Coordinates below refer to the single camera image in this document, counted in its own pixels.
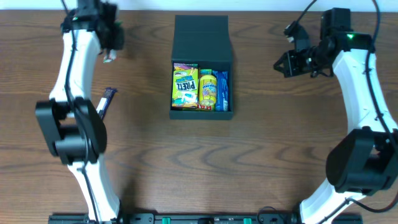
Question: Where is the green black candy bar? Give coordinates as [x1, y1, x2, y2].
[103, 49, 117, 63]

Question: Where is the purple white candy bar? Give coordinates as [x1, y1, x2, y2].
[96, 87, 118, 120]

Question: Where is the green Pretz snack box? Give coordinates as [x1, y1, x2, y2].
[171, 63, 198, 108]

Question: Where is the dark green gift box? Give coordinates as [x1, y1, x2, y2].
[169, 15, 234, 120]

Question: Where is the Haribo sour worms bag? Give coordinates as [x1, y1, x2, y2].
[198, 69, 215, 110]

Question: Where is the blue cookie wrapper pack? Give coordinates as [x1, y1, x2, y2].
[212, 70, 229, 111]

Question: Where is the yellow Mentos candy bottle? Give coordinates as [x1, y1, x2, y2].
[199, 75, 217, 106]

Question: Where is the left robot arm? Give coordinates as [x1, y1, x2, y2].
[35, 0, 124, 223]

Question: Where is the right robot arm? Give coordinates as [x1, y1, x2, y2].
[274, 27, 397, 223]

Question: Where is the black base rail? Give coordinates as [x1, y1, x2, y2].
[48, 213, 363, 224]

